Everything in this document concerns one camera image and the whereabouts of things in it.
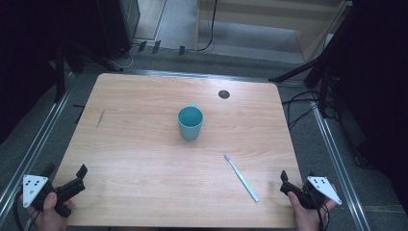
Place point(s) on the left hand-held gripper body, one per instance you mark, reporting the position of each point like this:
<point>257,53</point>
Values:
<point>34,187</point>

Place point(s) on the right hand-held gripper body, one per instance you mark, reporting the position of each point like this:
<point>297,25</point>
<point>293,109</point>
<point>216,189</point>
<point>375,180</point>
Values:
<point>322,187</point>

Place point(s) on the person's left hand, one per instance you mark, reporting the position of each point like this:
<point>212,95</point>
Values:
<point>48,219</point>

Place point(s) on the person's right hand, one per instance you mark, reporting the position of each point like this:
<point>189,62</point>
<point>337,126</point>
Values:
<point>308,219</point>

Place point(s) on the light blue toothbrush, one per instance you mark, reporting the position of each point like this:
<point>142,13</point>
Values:
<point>241,177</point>

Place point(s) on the black upright stand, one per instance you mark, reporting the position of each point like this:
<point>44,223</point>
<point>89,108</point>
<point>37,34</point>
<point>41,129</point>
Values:
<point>60,73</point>

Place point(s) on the dark round table grommet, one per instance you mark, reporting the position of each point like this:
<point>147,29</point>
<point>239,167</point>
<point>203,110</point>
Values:
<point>224,94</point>

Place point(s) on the teal plastic cup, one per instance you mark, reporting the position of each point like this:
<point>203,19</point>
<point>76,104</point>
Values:
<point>190,123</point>

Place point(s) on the black stand with legs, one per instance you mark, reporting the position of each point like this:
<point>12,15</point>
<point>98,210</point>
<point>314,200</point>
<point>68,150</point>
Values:
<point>320,64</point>

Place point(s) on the black tape strip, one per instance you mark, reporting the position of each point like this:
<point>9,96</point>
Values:
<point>141,46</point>
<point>156,46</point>
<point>181,50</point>

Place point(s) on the black cabinet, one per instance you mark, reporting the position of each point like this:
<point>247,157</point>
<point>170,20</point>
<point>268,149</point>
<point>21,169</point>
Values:
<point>118,25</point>

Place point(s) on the metal floor rail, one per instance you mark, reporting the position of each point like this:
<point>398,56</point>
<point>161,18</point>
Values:
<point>336,160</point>
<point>198,76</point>
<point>35,150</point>

